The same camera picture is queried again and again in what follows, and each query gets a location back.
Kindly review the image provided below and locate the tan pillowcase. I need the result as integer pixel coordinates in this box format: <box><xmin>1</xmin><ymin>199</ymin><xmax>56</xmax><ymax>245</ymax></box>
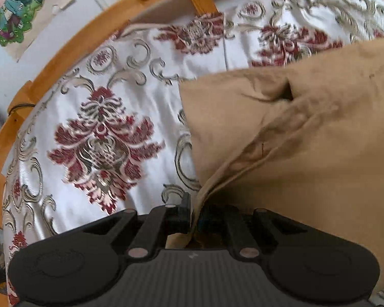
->
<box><xmin>166</xmin><ymin>34</ymin><xmax>384</xmax><ymax>295</ymax></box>

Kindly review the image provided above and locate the blond cartoon figure wall poster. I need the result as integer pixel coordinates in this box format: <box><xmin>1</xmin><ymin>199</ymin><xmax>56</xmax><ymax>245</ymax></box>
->
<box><xmin>0</xmin><ymin>0</ymin><xmax>76</xmax><ymax>62</ymax></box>

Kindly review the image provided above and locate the black cable on bed frame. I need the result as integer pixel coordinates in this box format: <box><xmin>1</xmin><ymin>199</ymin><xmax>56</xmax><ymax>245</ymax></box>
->
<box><xmin>6</xmin><ymin>102</ymin><xmax>36</xmax><ymax>116</ymax></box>

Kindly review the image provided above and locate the white floral satin bedspread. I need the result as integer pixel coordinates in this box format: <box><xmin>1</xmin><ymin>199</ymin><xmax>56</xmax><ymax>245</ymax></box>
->
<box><xmin>2</xmin><ymin>0</ymin><xmax>384</xmax><ymax>307</ymax></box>

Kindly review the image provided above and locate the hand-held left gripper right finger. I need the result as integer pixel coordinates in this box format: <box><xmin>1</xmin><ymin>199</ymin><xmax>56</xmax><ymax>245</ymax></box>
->
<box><xmin>198</xmin><ymin>204</ymin><xmax>309</xmax><ymax>260</ymax></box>

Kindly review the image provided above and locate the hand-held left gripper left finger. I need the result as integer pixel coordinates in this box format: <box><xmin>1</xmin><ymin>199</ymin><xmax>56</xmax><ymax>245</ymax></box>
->
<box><xmin>80</xmin><ymin>192</ymin><xmax>193</xmax><ymax>260</ymax></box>

